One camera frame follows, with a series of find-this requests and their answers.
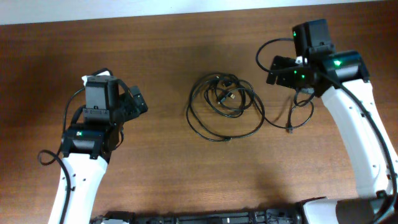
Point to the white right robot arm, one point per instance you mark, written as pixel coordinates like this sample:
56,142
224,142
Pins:
341,81

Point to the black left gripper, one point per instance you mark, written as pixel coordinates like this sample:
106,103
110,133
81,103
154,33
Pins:
132,111

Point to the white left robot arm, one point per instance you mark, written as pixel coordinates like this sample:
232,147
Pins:
95,131

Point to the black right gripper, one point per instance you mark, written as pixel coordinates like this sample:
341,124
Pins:
284,71

